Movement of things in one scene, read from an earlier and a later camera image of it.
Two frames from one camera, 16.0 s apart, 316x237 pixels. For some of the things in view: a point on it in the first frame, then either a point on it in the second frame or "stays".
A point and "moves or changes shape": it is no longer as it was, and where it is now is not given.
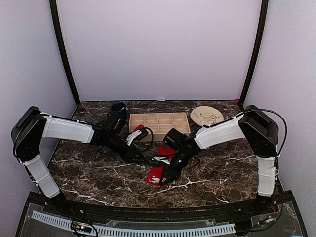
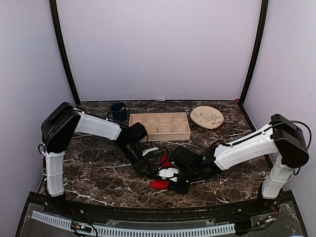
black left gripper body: [125, 154] -> [137, 167]
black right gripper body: [177, 170] -> [191, 176]
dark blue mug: [120, 109] stays
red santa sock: [164, 156] moves or changes shape
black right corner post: [260, 38] stays
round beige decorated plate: [205, 115] stays
